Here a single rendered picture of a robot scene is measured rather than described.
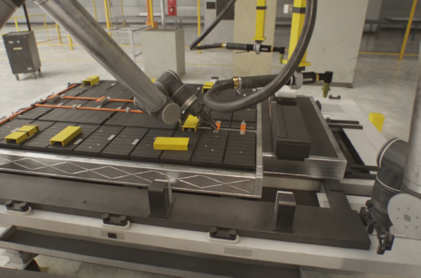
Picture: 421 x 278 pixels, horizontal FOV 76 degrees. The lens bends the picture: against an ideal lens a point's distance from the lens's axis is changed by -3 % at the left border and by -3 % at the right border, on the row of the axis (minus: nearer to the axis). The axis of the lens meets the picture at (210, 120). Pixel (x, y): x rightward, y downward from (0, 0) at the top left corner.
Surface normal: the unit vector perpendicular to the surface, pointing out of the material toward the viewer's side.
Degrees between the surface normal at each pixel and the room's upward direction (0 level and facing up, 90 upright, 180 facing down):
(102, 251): 0
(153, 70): 90
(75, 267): 0
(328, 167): 90
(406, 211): 90
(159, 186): 0
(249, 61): 90
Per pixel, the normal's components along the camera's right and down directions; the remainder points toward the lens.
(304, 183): -0.15, 0.41
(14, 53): 0.34, 0.39
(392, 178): -0.76, 0.27
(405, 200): -0.93, 0.04
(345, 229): 0.00, -0.91
